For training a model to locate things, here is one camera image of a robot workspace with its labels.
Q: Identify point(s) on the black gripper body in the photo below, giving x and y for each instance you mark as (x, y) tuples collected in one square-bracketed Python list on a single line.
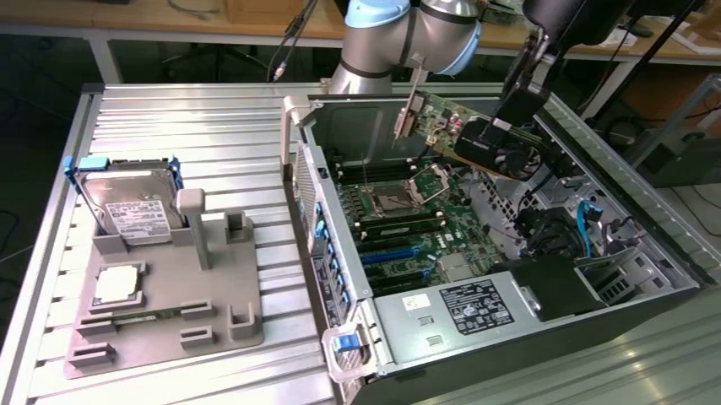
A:
[(580, 21)]

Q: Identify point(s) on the graphics card with black fan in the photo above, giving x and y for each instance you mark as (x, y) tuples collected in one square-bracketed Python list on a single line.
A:
[(518, 162)]

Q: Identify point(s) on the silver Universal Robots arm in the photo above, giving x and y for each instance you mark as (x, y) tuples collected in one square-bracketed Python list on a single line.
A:
[(372, 46)]

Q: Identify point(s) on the black tripod pole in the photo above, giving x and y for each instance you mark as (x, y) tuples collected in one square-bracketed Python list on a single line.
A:
[(644, 55)]

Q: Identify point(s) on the perforated metal disk bay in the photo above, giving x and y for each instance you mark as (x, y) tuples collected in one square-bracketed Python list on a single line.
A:
[(506, 194)]

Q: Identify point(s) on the metal socket cover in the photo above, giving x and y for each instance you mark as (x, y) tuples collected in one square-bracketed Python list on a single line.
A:
[(430, 181)]

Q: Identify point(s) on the dark grey box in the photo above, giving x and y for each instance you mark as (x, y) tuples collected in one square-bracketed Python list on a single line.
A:
[(687, 160)]

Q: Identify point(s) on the green motherboard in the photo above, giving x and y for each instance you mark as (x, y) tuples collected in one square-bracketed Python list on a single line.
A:
[(456, 228)]

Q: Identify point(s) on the thin metal locking lever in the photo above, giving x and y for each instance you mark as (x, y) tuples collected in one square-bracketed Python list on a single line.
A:
[(368, 173)]

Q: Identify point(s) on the CPU socket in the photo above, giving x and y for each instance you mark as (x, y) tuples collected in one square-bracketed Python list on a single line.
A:
[(393, 201)]

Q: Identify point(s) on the black installed RAM stick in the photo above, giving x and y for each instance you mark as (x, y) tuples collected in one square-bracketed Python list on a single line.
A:
[(400, 230)]

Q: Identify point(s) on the silver chipset heatsink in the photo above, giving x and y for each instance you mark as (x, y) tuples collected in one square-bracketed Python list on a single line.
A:
[(456, 268)]

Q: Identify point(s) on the blue expansion slot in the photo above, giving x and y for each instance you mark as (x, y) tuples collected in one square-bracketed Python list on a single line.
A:
[(389, 255)]

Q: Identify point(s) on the open black PC case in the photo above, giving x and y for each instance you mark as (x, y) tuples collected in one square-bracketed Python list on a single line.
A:
[(620, 312)]

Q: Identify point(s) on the grey power supply unit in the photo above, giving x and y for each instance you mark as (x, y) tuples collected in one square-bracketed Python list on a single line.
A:
[(450, 320)]

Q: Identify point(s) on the blue case latch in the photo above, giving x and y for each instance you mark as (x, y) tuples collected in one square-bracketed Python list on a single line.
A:
[(345, 342)]

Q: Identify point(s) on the wooden workbench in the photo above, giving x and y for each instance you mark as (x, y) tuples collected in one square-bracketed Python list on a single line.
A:
[(141, 25)]

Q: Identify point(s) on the hard disk in blue caddy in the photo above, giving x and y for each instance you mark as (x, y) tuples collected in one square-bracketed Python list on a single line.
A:
[(130, 202)]

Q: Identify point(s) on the grey plastic parts rack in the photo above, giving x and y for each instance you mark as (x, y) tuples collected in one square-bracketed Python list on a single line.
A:
[(163, 291)]

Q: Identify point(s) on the green RAM stick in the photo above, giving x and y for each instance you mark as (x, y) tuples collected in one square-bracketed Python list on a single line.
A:
[(149, 315)]

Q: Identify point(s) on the silver CPU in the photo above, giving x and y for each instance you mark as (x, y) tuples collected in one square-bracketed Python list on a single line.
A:
[(115, 284)]

